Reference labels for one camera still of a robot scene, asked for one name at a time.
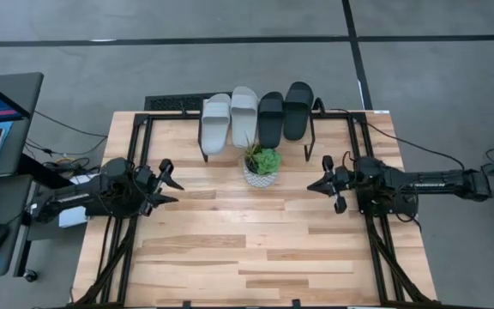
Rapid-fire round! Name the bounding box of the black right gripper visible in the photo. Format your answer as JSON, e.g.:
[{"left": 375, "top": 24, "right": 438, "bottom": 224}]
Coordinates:
[{"left": 306, "top": 154, "right": 358, "bottom": 215}]

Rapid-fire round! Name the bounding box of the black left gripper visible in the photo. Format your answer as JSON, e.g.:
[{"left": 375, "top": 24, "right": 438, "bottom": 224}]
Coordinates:
[{"left": 134, "top": 159, "right": 184, "bottom": 215}]

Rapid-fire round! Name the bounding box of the light grey rubber slide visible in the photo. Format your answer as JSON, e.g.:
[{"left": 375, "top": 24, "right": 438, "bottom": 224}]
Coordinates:
[
  {"left": 229, "top": 85, "right": 260, "bottom": 149},
  {"left": 199, "top": 93, "right": 232, "bottom": 156}
]

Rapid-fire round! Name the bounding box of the black rubber slide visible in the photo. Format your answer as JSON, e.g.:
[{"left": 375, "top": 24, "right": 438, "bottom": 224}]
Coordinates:
[
  {"left": 257, "top": 90, "right": 286, "bottom": 150},
  {"left": 282, "top": 81, "right": 315, "bottom": 142}
]

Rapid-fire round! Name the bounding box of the wooden shelf with black legs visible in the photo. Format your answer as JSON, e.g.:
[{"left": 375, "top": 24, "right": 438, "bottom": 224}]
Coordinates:
[{"left": 196, "top": 96, "right": 319, "bottom": 164}]

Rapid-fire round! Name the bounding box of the succulent in triangle-patterned pot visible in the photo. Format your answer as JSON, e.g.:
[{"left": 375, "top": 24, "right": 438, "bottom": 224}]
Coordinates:
[{"left": 241, "top": 143, "right": 282, "bottom": 189}]

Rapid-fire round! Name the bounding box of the black perforated floor mat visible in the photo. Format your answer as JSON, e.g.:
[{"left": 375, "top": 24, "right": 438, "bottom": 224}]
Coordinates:
[{"left": 143, "top": 91, "right": 233, "bottom": 112}]

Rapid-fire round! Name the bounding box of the white box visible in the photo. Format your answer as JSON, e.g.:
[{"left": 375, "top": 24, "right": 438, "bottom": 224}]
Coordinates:
[{"left": 57, "top": 205, "right": 90, "bottom": 228}]

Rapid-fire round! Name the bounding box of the black desk beam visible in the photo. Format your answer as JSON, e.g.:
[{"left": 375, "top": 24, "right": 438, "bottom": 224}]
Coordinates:
[{"left": 15, "top": 152, "right": 76, "bottom": 201}]

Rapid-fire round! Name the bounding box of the dark grey desk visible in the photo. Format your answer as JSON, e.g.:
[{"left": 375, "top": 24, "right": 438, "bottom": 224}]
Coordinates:
[{"left": 0, "top": 71, "right": 45, "bottom": 280}]

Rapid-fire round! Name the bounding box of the black aluminium table frame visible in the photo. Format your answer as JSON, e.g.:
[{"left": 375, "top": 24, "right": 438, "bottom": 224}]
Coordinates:
[{"left": 73, "top": 110, "right": 439, "bottom": 308}]

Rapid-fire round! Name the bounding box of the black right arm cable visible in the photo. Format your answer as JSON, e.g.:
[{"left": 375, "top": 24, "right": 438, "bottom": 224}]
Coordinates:
[{"left": 313, "top": 97, "right": 466, "bottom": 172}]

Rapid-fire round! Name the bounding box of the black desk cable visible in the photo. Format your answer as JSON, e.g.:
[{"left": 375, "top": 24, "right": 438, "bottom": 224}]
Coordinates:
[{"left": 33, "top": 110, "right": 109, "bottom": 139}]

